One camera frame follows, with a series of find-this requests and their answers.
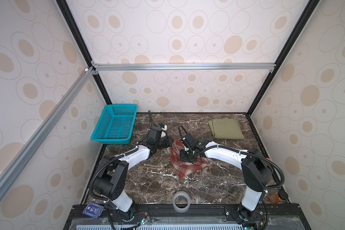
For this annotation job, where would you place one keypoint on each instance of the olive green skirt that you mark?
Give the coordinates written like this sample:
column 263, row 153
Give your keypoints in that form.
column 226, row 129

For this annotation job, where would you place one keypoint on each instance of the brown jar black lid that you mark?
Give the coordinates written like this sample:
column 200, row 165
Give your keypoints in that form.
column 278, row 197

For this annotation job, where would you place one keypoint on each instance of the horizontal aluminium rail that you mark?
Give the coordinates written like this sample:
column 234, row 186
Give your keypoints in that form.
column 190, row 67

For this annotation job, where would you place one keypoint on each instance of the red plaid skirt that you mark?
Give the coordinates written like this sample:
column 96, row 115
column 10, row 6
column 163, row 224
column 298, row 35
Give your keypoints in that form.
column 182, row 168

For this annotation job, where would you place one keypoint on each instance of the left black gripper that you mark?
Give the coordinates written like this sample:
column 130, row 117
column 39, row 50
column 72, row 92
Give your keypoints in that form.
column 167, row 139

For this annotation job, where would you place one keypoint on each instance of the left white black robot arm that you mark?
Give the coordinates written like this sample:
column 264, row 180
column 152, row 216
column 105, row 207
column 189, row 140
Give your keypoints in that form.
column 108, row 182

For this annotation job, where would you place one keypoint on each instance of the clear tape roll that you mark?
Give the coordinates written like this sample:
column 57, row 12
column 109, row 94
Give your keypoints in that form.
column 181, row 202

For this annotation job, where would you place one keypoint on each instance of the left slanted aluminium rail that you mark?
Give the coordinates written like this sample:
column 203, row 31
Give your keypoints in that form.
column 17, row 165

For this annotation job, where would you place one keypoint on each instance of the teal plastic basket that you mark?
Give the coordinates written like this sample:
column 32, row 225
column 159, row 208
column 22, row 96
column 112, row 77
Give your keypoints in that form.
column 115, row 124

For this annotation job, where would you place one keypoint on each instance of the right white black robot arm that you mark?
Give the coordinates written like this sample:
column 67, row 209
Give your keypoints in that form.
column 260, row 173

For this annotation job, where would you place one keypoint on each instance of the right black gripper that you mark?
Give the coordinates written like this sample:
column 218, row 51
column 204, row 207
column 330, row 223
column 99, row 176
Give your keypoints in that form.
column 183, row 159

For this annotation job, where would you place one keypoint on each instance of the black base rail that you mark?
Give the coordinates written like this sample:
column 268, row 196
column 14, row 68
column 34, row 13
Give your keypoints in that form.
column 197, row 217

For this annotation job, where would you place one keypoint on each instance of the blue card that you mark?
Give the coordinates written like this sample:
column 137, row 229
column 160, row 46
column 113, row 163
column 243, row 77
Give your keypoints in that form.
column 93, row 210

